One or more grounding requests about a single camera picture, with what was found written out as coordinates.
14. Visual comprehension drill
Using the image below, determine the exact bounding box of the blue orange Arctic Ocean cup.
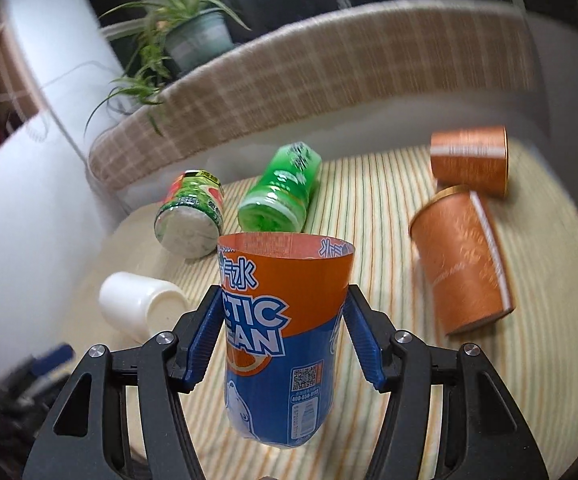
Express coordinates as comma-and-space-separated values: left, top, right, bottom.
217, 232, 354, 448

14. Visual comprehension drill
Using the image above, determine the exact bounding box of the white plastic cup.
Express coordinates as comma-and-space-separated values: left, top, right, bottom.
98, 272, 191, 344

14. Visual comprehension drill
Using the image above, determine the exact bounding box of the green red label cup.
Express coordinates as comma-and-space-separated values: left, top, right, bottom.
153, 170, 224, 259

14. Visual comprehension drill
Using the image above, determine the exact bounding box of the copper paper cup near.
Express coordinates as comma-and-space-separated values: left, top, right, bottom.
409, 185, 515, 336

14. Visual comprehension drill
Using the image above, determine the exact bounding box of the copper paper cup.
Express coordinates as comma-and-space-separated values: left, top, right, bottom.
429, 126, 510, 198
409, 185, 515, 336

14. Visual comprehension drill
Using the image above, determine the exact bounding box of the green tea bottle cup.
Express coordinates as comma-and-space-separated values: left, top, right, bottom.
238, 142, 321, 233

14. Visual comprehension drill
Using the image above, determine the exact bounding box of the copper paper cup far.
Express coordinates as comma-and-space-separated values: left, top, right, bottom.
429, 126, 510, 198

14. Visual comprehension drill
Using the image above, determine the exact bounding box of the striped table cloth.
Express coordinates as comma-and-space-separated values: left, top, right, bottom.
61, 138, 578, 480

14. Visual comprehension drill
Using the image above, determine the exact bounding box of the plaid beige cushion cloth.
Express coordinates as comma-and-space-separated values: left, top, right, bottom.
88, 0, 539, 191

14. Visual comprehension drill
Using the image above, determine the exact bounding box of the potted spider plant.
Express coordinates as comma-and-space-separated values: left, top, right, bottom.
97, 0, 251, 129

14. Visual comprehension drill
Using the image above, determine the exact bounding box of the white hanging cable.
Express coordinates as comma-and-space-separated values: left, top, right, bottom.
0, 24, 120, 146

